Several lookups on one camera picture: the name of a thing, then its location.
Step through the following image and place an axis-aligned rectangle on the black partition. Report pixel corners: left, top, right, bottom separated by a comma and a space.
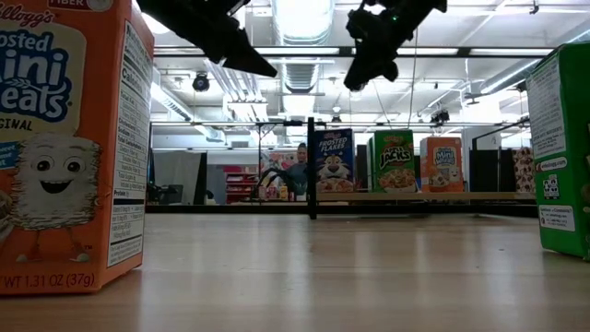
468, 148, 513, 193

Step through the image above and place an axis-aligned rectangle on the orange Mini Wheats cereal box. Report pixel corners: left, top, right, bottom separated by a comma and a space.
0, 0, 156, 296
419, 136, 465, 194

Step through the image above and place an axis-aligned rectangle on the person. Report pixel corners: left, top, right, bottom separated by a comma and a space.
283, 141, 309, 203

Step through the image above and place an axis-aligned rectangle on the blue Frosted Flakes cereal box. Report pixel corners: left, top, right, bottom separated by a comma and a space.
314, 128, 356, 195

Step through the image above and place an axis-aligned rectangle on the red storage rack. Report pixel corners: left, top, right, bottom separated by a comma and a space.
224, 164, 259, 204

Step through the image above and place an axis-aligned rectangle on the black aluminium table frame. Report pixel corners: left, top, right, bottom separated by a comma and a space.
145, 44, 554, 219

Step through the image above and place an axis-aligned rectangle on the silver ventilation duct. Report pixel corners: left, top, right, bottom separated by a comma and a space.
271, 0, 336, 116

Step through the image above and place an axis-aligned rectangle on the black shelf divider post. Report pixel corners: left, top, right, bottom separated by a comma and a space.
306, 116, 318, 220

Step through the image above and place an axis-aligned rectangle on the grey partition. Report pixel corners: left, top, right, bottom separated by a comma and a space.
151, 150, 208, 206

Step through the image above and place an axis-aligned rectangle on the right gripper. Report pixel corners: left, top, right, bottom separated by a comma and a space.
343, 0, 448, 92

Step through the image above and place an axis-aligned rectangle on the cereal patterned panel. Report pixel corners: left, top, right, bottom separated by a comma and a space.
511, 146, 537, 194

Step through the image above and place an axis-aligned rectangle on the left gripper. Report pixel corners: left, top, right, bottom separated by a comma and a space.
136, 0, 279, 78

